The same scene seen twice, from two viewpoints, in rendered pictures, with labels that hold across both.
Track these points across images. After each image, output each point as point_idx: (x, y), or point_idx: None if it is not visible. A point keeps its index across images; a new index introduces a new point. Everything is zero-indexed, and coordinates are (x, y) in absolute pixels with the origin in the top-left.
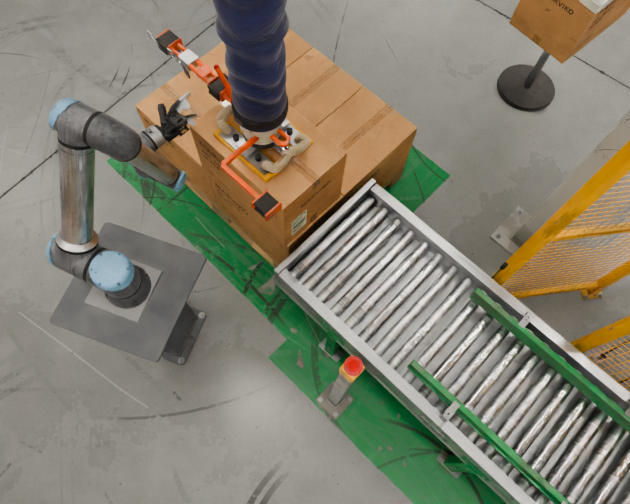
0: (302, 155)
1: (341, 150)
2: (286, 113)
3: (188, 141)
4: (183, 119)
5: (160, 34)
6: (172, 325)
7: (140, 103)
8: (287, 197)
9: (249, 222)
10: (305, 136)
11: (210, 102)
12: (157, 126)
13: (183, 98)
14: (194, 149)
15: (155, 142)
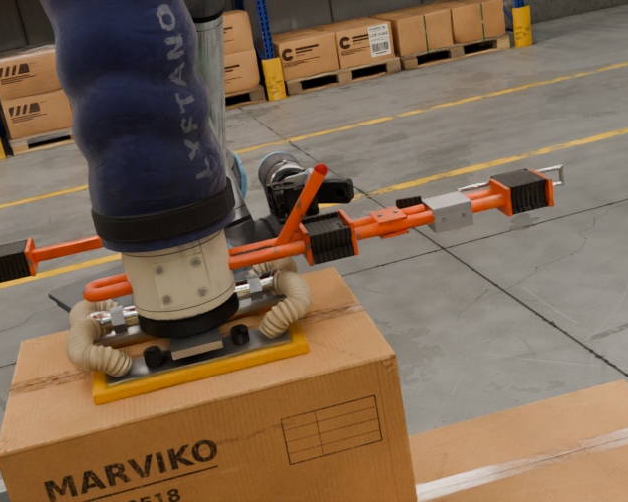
0: (89, 383)
1: (14, 446)
2: (101, 232)
3: (466, 435)
4: (277, 188)
5: (535, 171)
6: (72, 305)
7: (625, 385)
8: (34, 349)
9: None
10: (92, 350)
11: (574, 490)
12: (291, 171)
13: (306, 169)
14: (436, 439)
15: (267, 176)
